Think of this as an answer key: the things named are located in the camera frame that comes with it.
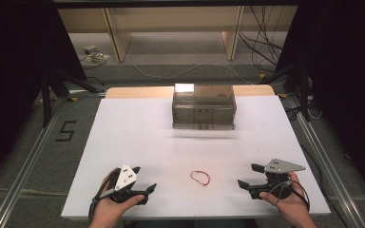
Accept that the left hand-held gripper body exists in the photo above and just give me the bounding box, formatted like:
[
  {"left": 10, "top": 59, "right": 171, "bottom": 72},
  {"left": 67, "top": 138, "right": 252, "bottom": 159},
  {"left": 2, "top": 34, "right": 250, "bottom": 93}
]
[{"left": 108, "top": 162, "right": 149, "bottom": 205}]

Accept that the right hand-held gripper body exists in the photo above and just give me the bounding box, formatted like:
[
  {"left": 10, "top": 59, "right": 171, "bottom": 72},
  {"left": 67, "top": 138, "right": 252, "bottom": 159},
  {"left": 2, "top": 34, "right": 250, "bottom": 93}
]
[{"left": 248, "top": 158, "right": 307, "bottom": 200}]

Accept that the person's right hand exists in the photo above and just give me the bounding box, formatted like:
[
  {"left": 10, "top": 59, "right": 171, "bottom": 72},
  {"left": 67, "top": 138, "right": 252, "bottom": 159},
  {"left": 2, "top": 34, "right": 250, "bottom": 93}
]
[{"left": 259, "top": 171, "right": 312, "bottom": 223}]

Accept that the person's left hand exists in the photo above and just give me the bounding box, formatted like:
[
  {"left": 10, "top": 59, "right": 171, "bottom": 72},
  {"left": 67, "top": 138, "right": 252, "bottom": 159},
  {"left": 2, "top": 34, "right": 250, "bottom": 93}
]
[{"left": 89, "top": 167, "right": 146, "bottom": 224}]

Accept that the red rubber band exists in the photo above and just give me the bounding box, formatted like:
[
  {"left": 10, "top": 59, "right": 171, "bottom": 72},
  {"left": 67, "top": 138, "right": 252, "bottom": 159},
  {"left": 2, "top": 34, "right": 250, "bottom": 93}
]
[{"left": 189, "top": 170, "right": 212, "bottom": 187}]

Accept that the smoky clear plastic drawer box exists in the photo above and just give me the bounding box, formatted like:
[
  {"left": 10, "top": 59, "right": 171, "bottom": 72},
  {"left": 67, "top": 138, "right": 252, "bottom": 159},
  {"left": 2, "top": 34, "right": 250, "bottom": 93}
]
[{"left": 171, "top": 83, "right": 238, "bottom": 131}]

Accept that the black metal stand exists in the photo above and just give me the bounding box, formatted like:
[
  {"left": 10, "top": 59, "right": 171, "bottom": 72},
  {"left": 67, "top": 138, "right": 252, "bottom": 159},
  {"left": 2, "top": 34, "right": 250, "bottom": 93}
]
[
  {"left": 39, "top": 67, "right": 106, "bottom": 128},
  {"left": 259, "top": 62, "right": 313, "bottom": 124}
]

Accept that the dark curtain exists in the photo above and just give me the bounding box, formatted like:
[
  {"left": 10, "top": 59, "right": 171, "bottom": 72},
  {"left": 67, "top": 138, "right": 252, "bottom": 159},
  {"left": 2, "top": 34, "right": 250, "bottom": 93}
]
[
  {"left": 275, "top": 0, "right": 365, "bottom": 200},
  {"left": 0, "top": 0, "right": 87, "bottom": 191}
]

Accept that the light wooden shelf unit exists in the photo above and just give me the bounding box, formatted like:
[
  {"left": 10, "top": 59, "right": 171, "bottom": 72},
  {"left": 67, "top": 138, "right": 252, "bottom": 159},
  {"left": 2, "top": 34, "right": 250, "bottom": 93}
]
[{"left": 57, "top": 5, "right": 298, "bottom": 64}]

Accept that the right hand-held gripper cable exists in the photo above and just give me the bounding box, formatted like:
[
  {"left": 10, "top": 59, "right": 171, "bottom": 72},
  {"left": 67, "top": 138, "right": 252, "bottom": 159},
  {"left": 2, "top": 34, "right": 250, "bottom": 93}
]
[{"left": 267, "top": 180, "right": 312, "bottom": 213}]

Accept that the hand-held gripper cable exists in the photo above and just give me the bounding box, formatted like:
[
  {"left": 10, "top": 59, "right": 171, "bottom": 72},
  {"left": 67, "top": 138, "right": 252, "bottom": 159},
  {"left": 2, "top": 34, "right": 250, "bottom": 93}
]
[
  {"left": 267, "top": 180, "right": 312, "bottom": 213},
  {"left": 87, "top": 168, "right": 122, "bottom": 222}
]

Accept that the left hand-held gripper cable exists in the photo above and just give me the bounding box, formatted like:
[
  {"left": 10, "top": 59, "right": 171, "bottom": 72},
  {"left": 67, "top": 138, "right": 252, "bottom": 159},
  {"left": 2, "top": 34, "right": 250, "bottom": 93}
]
[{"left": 87, "top": 168, "right": 122, "bottom": 222}]

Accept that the aluminium floor rail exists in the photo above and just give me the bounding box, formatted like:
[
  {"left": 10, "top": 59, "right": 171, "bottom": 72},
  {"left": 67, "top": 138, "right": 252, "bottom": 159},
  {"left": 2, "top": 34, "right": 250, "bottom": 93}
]
[
  {"left": 284, "top": 94, "right": 365, "bottom": 228},
  {"left": 0, "top": 97, "right": 69, "bottom": 228}
]

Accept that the white floor cable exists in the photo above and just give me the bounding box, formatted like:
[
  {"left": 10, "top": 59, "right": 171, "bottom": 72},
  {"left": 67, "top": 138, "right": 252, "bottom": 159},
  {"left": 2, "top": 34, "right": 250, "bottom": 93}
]
[{"left": 132, "top": 63, "right": 255, "bottom": 86}]

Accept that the bundle of black cables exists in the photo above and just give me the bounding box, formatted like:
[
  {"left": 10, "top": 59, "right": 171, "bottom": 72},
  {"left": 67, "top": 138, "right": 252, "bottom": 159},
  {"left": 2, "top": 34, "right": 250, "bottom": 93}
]
[{"left": 238, "top": 5, "right": 284, "bottom": 73}]

